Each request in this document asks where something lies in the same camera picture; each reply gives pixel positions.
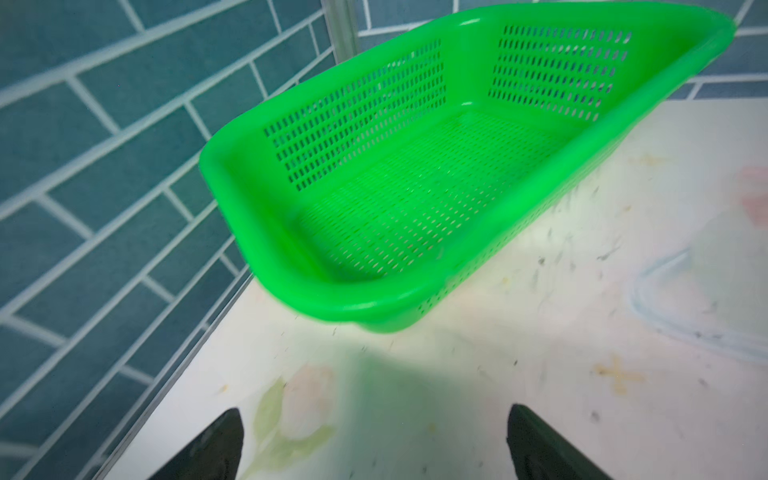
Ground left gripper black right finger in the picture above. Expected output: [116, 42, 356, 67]
[506, 404, 611, 480]

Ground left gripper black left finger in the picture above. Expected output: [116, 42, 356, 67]
[150, 408, 245, 480]

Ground green plastic basket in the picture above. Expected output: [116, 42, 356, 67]
[199, 2, 736, 332]

